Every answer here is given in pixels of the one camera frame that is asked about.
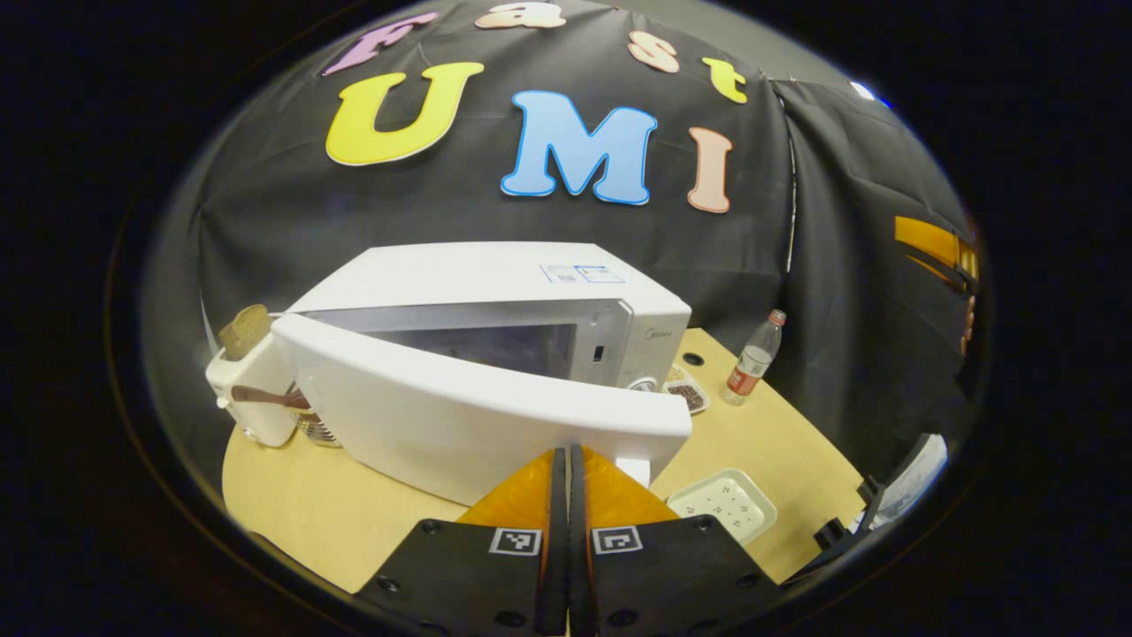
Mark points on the white microwave oven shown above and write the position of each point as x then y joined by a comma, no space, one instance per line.
460,425

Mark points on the clear plastic water bottle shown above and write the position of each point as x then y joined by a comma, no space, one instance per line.
750,367

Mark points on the small ceiling light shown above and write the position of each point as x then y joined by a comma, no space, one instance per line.
867,91

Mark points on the white rectangular plate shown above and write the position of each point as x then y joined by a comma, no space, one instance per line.
721,504

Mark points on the brown toast slice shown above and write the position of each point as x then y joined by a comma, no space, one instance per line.
243,332

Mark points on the brown wooden spoon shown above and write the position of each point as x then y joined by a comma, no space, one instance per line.
265,396

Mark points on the small divided snack dish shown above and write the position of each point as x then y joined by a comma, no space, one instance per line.
688,394

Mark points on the black chair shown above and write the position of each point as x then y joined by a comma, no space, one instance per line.
845,526

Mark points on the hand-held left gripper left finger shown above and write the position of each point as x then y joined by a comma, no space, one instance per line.
460,575

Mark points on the white cloth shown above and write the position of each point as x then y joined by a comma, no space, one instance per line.
915,478

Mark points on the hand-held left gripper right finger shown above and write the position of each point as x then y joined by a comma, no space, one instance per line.
672,575

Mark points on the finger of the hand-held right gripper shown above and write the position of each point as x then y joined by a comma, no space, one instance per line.
937,272
929,237

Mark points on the white toaster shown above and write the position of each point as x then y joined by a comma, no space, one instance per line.
256,398

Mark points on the clear glass container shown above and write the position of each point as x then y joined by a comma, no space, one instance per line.
318,429

